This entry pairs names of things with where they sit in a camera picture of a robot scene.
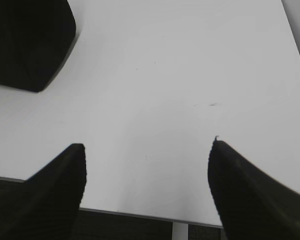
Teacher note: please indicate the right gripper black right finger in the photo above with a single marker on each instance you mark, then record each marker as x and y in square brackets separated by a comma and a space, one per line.
[251, 204]

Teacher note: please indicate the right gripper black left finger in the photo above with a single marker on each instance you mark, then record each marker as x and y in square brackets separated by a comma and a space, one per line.
[45, 206]

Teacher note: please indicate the black canvas tote bag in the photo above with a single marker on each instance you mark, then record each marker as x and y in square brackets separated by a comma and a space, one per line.
[35, 37]

